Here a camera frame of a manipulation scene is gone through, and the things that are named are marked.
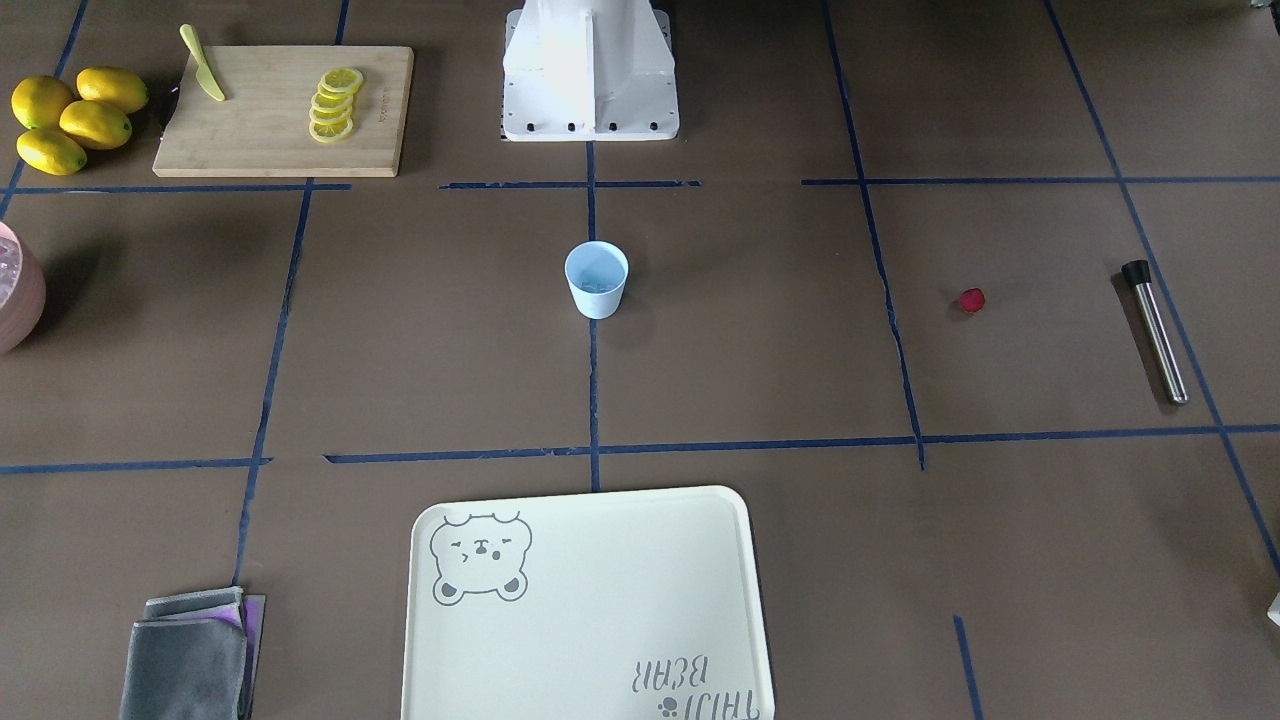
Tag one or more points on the red strawberry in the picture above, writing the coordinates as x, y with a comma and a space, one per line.
972, 301

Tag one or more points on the light blue plastic cup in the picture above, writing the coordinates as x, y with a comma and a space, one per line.
597, 273

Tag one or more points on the pink bowl of ice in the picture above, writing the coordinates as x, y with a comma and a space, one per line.
24, 289

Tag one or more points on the cream bear tray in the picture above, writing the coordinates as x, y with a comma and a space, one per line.
614, 605

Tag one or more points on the lemon slices row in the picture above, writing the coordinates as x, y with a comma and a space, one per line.
331, 116

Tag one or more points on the bamboo cutting board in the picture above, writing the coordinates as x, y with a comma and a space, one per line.
261, 128

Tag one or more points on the steel muddler black tip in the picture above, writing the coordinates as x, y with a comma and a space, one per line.
1138, 277

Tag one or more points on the yellow plastic knife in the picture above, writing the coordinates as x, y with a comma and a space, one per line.
204, 74

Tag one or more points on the grey folded cloth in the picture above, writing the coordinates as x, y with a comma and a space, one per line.
194, 655

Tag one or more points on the yellow lemon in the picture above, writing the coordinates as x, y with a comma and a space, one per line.
51, 152
37, 102
96, 125
121, 88

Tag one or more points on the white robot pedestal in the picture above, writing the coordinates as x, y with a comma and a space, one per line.
588, 71

